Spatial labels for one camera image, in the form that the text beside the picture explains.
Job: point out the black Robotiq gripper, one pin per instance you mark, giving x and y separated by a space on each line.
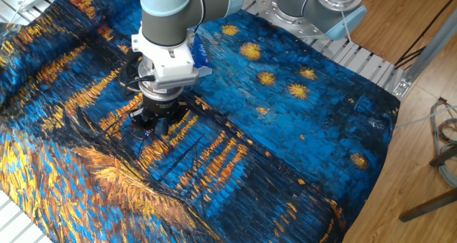
160 109

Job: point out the red thin-frame glasses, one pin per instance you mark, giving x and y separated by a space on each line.
136 131

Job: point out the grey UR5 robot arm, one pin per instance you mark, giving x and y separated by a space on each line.
168 18

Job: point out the dark wooden furniture leg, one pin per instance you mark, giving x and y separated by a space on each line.
428 204
444 155

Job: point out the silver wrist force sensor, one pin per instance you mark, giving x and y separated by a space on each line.
160 93

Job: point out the blue white tissue pack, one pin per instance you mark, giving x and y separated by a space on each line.
201 53

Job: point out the starry night painted tablecloth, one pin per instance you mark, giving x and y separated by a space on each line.
250 146

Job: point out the white zip tie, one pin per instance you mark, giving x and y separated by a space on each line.
346 26

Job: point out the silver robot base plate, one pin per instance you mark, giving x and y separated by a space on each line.
271 14

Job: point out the aluminium frame beam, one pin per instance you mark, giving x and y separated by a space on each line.
425 57

